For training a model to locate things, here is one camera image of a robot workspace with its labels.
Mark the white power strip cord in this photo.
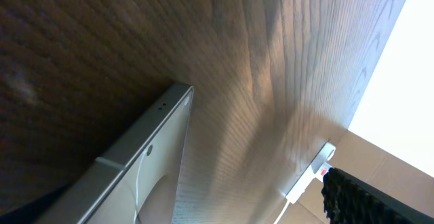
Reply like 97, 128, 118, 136
273, 199, 292, 224

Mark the white power strip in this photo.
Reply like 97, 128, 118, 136
285, 142, 336, 204

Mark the cardboard side panel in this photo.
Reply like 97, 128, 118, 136
279, 131, 433, 224

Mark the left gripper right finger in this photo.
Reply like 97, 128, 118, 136
321, 168, 433, 224

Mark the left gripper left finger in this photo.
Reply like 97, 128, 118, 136
1, 183, 71, 224

